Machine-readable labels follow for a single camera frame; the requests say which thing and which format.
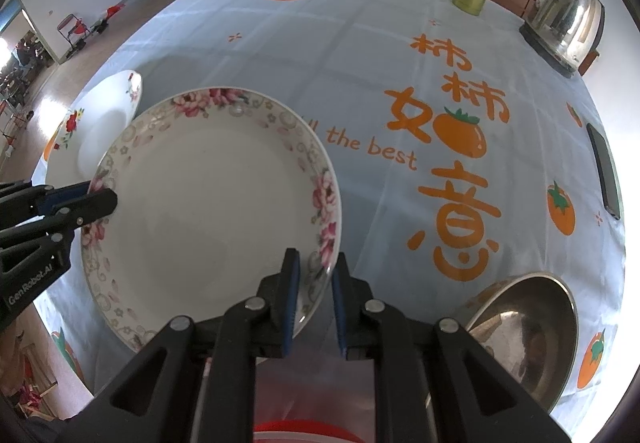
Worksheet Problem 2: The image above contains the red bowl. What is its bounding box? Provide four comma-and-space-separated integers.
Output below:
252, 419, 366, 443

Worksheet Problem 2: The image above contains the white plate with red flowers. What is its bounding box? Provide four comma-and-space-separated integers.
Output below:
44, 69, 144, 196

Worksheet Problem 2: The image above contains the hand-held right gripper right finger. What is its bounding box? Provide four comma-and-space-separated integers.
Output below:
331, 253, 572, 443

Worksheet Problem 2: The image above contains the stainless steel bowl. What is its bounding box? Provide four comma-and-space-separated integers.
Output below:
462, 272, 580, 416

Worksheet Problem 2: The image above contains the red chair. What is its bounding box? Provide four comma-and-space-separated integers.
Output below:
56, 14, 93, 52
95, 3, 126, 32

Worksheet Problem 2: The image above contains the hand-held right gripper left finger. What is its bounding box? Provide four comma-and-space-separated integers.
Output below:
92, 248, 302, 443

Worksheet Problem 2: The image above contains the black smartphone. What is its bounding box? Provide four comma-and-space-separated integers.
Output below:
586, 123, 624, 221

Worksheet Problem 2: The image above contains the stainless steel electric kettle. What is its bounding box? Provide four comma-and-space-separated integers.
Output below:
519, 0, 606, 78

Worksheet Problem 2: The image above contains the persimmon print tablecloth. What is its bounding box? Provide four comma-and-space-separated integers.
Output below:
32, 0, 628, 424

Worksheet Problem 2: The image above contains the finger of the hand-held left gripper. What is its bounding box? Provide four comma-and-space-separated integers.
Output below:
35, 189, 119, 236
0, 179, 95, 224

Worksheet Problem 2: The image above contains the pink floral rim plate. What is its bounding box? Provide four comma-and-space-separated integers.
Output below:
80, 87, 344, 355

